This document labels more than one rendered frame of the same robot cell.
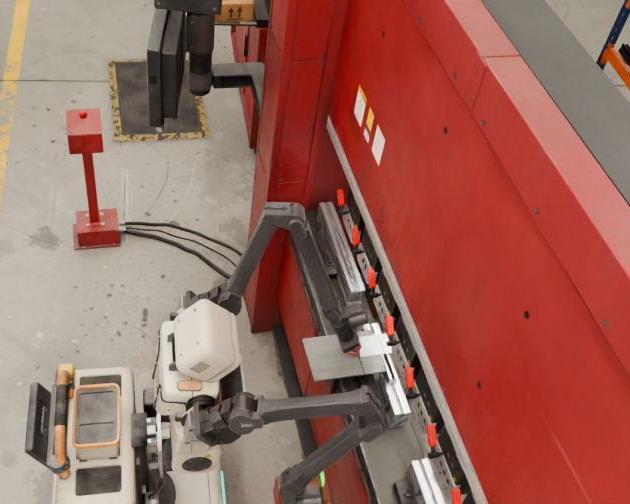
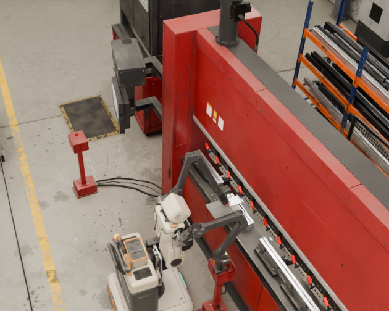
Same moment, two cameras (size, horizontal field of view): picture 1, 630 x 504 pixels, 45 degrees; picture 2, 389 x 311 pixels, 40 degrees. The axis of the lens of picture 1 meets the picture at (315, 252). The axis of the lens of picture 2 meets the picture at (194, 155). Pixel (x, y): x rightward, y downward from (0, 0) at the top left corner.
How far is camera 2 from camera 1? 211 cm
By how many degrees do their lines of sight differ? 7
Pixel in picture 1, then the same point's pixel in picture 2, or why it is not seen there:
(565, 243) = (292, 142)
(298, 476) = (220, 250)
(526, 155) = (276, 120)
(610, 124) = (298, 105)
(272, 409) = (207, 225)
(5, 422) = (75, 277)
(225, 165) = (133, 144)
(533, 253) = (284, 148)
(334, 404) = (228, 218)
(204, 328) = (175, 202)
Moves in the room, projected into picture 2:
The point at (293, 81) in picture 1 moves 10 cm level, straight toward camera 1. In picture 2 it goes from (178, 104) to (179, 111)
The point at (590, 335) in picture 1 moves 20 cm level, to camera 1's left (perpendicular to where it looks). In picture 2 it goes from (305, 167) to (275, 168)
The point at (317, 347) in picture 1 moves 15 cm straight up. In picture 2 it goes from (212, 206) to (213, 195)
